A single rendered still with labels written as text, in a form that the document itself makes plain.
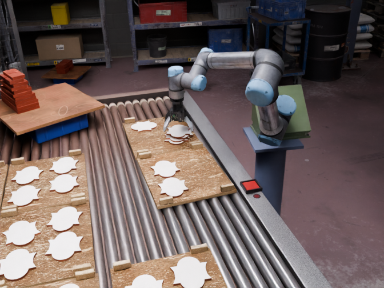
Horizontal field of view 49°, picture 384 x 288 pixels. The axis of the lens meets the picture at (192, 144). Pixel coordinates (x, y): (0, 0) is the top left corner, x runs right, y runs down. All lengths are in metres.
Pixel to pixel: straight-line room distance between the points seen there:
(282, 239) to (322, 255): 1.35
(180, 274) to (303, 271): 0.41
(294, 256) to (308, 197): 1.92
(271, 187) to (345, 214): 1.00
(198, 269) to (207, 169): 0.63
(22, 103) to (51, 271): 1.17
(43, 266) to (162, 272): 0.41
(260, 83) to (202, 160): 0.51
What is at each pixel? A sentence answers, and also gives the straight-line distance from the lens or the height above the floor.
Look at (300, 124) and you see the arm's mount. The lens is 2.40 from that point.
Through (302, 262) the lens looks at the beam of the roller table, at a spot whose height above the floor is 0.91.
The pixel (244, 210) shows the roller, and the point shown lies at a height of 0.92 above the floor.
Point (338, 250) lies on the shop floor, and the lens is 3.03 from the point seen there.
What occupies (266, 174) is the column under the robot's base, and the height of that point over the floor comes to 0.67.
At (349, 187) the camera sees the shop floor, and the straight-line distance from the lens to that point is 3.66.
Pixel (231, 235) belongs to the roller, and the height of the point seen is 0.92.
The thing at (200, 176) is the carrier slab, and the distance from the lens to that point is 1.90.
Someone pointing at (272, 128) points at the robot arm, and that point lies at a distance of 2.04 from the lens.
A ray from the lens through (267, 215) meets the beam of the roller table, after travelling 1.72.
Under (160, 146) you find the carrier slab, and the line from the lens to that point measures 2.15.
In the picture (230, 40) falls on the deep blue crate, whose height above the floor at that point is 0.33.
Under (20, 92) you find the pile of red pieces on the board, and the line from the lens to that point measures 2.46.
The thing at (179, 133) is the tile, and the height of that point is 0.97.
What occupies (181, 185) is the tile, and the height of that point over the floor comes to 0.95.
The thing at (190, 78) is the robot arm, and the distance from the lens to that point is 2.00.
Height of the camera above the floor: 1.97
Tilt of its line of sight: 29 degrees down
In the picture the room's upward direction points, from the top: 2 degrees counter-clockwise
